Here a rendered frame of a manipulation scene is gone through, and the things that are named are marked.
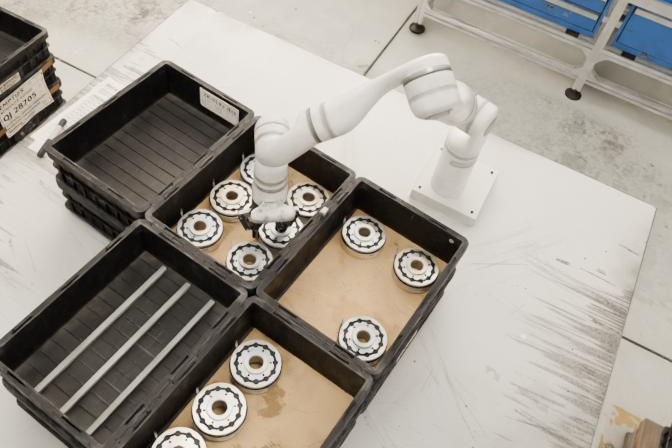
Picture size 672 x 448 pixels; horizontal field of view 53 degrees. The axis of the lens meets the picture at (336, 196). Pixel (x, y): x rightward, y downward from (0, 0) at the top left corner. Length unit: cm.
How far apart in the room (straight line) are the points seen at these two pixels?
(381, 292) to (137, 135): 73
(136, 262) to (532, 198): 108
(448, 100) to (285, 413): 67
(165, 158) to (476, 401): 93
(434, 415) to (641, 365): 128
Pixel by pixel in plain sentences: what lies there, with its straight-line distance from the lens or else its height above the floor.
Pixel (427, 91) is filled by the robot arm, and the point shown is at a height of 134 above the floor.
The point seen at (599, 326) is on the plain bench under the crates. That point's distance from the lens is 183.
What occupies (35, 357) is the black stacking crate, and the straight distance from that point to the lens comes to 149.
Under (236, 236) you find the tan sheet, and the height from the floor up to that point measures 83.
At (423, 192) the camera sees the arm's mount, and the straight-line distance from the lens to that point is 184.
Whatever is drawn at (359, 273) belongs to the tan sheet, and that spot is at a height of 83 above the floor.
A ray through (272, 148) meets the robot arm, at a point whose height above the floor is 119.
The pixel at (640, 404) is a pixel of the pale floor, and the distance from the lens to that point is 265.
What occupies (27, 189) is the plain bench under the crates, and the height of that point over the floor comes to 70.
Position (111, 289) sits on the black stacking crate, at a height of 83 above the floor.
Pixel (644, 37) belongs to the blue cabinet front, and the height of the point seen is 42.
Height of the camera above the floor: 214
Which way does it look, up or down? 52 degrees down
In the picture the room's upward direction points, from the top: 11 degrees clockwise
